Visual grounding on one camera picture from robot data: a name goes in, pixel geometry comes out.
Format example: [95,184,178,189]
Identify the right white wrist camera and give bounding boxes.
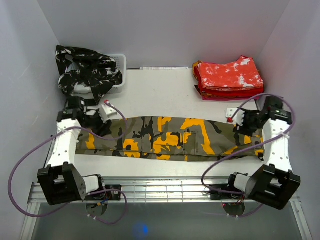
[225,108,246,126]

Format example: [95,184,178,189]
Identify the red folded trousers stack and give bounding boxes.
[192,68,264,101]

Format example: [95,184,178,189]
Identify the orange green camouflage trousers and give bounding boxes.
[75,116,265,162]

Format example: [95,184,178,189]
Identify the aluminium rail frame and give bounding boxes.
[27,176,301,205]

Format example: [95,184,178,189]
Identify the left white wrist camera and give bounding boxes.
[98,100,118,123]

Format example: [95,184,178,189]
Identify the black white camouflage trousers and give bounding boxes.
[55,44,123,106]

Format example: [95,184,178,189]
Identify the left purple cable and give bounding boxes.
[8,101,128,225]

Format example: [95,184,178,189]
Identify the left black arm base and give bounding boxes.
[85,184,122,202]

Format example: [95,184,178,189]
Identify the purple cable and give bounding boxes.
[8,101,128,225]
[201,93,294,218]

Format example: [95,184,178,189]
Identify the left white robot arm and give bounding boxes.
[37,96,116,206]

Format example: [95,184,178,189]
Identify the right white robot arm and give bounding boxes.
[225,95,301,210]

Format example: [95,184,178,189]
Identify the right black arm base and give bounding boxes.
[207,184,244,201]

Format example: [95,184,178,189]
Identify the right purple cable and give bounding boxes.
[201,93,294,218]

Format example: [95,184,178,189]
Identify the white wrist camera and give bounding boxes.
[225,108,246,126]
[98,100,118,123]

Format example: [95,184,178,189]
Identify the white plastic basket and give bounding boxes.
[58,52,127,95]

